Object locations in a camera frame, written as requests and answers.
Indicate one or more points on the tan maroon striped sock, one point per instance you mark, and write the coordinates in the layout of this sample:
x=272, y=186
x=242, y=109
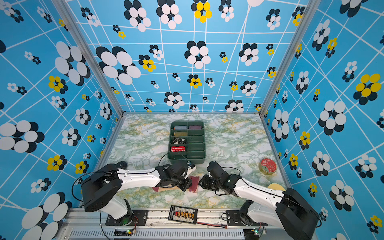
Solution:
x=193, y=188

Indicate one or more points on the red green tape roll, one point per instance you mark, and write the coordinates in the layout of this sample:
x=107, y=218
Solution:
x=267, y=166

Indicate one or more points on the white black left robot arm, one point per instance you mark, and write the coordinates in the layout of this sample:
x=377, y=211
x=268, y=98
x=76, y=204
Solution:
x=100, y=190

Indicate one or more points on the aluminium front rail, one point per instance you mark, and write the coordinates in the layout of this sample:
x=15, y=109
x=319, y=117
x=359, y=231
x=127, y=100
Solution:
x=80, y=225

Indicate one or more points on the red patterned rolled sock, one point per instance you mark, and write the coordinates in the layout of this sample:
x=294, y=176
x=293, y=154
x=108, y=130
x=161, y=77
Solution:
x=178, y=149

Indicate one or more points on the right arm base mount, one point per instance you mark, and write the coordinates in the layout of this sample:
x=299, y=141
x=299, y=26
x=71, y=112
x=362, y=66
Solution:
x=235, y=218

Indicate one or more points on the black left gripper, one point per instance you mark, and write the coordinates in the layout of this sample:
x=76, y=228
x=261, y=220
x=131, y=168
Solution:
x=187, y=185

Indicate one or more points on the black patterned rolled sock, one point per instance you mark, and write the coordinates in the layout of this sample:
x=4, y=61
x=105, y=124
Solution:
x=178, y=141

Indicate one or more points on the yellow rolled sock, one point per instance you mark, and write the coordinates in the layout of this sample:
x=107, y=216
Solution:
x=180, y=134

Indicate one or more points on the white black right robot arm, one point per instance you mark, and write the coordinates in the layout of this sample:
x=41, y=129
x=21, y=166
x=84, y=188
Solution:
x=287, y=209

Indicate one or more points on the yellow round sponge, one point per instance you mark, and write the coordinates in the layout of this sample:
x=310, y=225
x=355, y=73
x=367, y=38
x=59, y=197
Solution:
x=277, y=187

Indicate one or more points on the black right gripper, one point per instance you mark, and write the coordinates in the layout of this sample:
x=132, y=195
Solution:
x=205, y=182

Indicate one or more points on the green plastic organizer tray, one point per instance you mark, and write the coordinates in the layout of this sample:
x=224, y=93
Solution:
x=195, y=146

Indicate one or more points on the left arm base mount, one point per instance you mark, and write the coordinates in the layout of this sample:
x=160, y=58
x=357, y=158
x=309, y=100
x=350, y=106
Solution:
x=134, y=218

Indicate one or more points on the maroon rolled sock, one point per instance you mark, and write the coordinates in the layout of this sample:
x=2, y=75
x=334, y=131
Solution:
x=195, y=127

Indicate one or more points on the black computer mouse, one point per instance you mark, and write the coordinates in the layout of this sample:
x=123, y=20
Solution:
x=121, y=165

